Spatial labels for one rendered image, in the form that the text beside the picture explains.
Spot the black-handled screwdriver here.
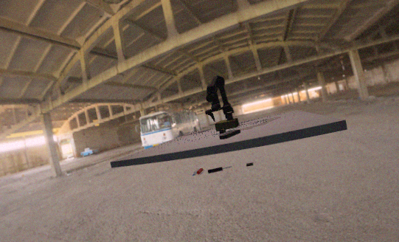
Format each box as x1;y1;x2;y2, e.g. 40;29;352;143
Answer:
208;167;230;173

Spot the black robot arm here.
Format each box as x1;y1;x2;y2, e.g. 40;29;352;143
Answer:
206;75;234;121

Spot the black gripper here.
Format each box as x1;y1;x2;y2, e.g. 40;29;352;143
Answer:
205;100;230;122

